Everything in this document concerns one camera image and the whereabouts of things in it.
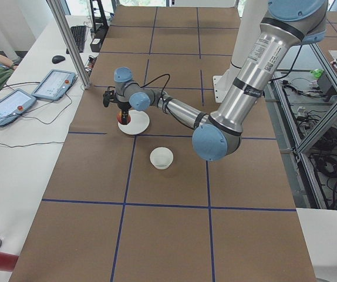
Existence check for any red yellow apple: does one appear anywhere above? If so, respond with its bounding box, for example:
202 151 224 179
117 112 131 123

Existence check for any blue teach pendant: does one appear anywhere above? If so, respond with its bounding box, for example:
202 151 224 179
0 89 36 126
32 69 76 100

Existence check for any aluminium frame post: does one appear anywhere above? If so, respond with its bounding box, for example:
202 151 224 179
47 0 90 89

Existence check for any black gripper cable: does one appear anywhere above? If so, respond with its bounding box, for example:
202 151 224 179
141 73 170 92

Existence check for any far blue teach pendant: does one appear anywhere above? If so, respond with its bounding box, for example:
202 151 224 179
32 69 76 100

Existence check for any white plate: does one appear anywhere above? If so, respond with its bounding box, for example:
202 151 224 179
118 110 150 135

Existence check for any black keyboard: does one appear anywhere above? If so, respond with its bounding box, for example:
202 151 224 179
70 25 87 53

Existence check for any white bowl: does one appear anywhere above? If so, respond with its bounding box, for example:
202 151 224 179
150 147 174 169

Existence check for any black computer mouse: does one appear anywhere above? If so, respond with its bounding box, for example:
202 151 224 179
52 55 66 64

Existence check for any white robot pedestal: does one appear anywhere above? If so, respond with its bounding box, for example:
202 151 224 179
213 0 268 103

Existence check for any near blue teach pendant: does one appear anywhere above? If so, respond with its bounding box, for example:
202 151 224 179
0 89 36 126

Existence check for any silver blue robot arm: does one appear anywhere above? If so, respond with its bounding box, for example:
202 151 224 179
111 1 328 161

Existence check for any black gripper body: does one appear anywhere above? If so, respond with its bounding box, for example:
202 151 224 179
117 101 129 111

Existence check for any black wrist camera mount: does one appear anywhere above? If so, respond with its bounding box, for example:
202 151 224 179
103 86 117 108

